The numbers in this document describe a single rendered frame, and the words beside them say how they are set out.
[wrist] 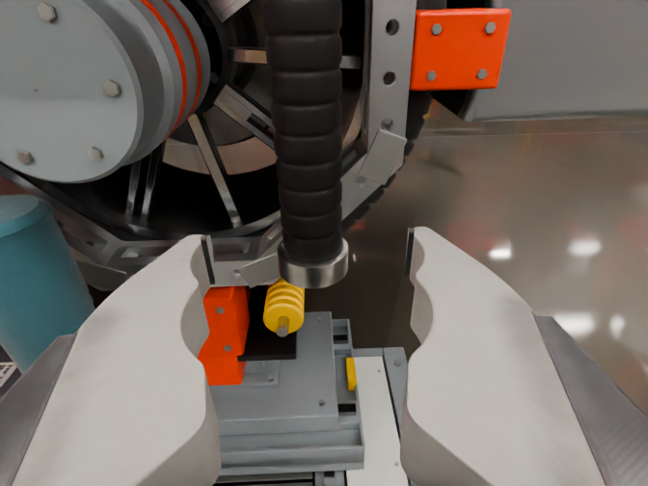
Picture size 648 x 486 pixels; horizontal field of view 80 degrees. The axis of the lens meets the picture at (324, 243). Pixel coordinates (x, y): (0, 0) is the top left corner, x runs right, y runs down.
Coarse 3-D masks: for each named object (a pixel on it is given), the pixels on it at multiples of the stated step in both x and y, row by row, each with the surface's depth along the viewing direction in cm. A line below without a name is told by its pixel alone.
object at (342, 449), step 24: (336, 336) 98; (336, 360) 96; (360, 408) 82; (288, 432) 80; (312, 432) 80; (336, 432) 80; (360, 432) 78; (240, 456) 75; (264, 456) 75; (288, 456) 75; (312, 456) 75; (336, 456) 76; (360, 456) 76
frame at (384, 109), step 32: (384, 0) 35; (416, 0) 35; (384, 32) 36; (384, 64) 38; (384, 96) 39; (384, 128) 42; (352, 160) 44; (384, 160) 42; (0, 192) 45; (32, 192) 48; (352, 192) 45; (64, 224) 50; (96, 256) 49; (128, 256) 52; (224, 256) 50; (256, 256) 50; (96, 288) 50
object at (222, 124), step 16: (256, 0) 56; (208, 16) 53; (240, 16) 57; (256, 16) 57; (240, 32) 56; (256, 32) 58; (240, 64) 58; (240, 80) 61; (256, 80) 61; (256, 96) 63; (208, 112) 64; (176, 128) 65; (224, 128) 65; (240, 128) 65; (192, 144) 66; (224, 144) 66
